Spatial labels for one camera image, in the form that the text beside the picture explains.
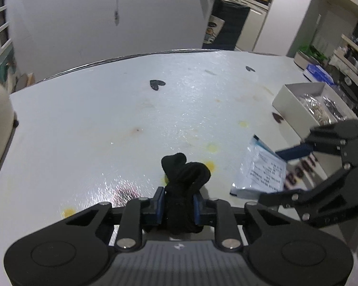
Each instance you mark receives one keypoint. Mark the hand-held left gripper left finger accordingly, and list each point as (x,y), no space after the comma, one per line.
(158,205)

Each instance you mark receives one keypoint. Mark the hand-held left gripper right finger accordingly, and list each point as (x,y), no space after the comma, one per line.
(197,207)

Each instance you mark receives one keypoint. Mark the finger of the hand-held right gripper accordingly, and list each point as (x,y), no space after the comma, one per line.
(295,152)
(286,198)

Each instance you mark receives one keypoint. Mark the black velvet bow scrunchie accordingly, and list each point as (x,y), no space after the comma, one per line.
(182,184)

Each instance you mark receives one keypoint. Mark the white paper packet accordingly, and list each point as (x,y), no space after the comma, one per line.
(262,169)

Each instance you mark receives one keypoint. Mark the white cardboard box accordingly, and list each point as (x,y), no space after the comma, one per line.
(289,107)

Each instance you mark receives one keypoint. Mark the blue tissue packet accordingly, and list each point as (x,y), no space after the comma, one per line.
(316,73)

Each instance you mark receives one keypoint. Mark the green plant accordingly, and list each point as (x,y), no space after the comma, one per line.
(311,52)

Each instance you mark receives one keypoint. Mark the cluttered shelf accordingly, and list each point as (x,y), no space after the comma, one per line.
(352,47)

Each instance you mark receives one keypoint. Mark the dark blue covered chair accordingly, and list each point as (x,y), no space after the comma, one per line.
(229,20)

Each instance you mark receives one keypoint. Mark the cartoon print tote bag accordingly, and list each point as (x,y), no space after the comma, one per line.
(213,29)

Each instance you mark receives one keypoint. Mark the teal printed cloth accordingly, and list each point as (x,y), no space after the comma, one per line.
(0,68)

